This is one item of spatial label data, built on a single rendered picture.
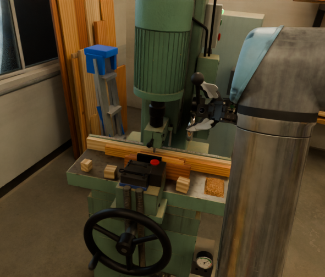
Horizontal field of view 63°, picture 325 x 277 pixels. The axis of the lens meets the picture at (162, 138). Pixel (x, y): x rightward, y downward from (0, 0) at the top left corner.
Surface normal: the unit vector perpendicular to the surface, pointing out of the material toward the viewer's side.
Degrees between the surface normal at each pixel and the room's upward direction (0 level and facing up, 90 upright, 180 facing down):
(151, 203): 90
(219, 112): 73
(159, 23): 90
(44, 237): 0
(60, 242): 0
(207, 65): 90
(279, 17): 90
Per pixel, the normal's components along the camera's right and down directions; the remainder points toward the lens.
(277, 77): -0.39, 0.19
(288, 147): 0.05, 0.22
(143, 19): -0.62, 0.35
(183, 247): -0.21, 0.47
